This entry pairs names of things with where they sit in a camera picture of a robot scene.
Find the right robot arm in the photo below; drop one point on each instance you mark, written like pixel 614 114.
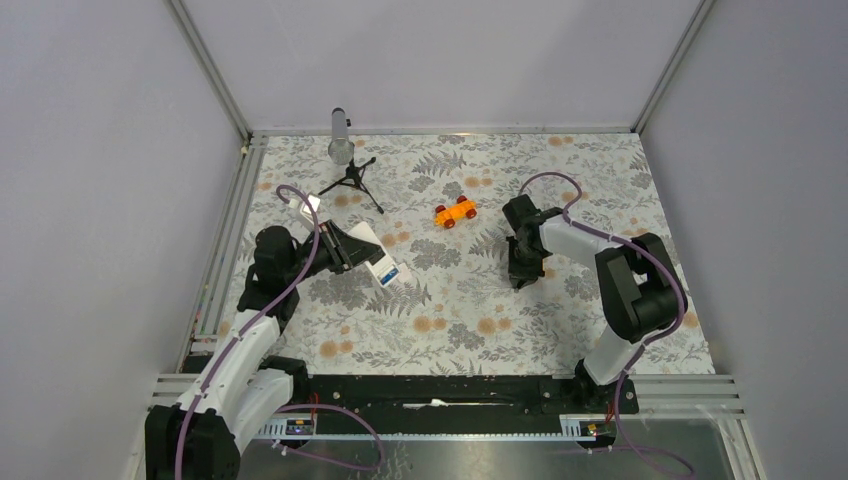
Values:
pixel 640 292

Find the black mini tripod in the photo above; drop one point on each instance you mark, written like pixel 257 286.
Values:
pixel 354 179

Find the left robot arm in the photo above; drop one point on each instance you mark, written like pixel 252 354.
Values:
pixel 205 432

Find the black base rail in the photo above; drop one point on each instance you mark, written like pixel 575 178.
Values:
pixel 458 405

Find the white remote control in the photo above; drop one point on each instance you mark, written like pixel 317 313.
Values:
pixel 380 263

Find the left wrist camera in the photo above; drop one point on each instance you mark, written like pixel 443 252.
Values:
pixel 306 211

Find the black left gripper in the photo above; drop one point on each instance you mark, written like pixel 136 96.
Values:
pixel 345 251

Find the blue AA battery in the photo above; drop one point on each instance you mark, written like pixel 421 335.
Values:
pixel 389 276

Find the silver microphone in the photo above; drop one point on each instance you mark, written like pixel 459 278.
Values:
pixel 341 148

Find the orange toy car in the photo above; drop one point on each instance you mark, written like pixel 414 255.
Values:
pixel 448 216

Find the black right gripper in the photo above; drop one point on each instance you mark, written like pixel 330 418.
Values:
pixel 516 272

